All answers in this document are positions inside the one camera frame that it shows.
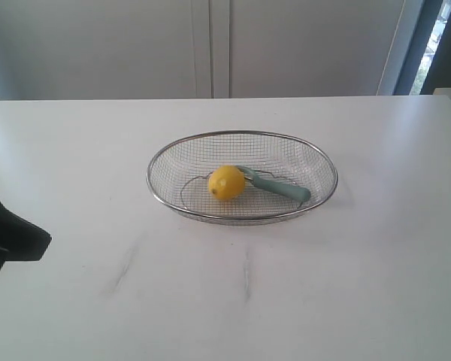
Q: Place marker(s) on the teal handled peeler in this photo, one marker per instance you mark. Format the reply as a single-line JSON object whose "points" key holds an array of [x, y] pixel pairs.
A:
{"points": [[297, 193]]}

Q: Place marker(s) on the oval wire mesh basket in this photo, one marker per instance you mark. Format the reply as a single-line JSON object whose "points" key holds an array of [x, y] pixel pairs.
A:
{"points": [[177, 176]]}

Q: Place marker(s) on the yellow lemon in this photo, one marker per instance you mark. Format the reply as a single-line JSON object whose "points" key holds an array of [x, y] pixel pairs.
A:
{"points": [[227, 182]]}

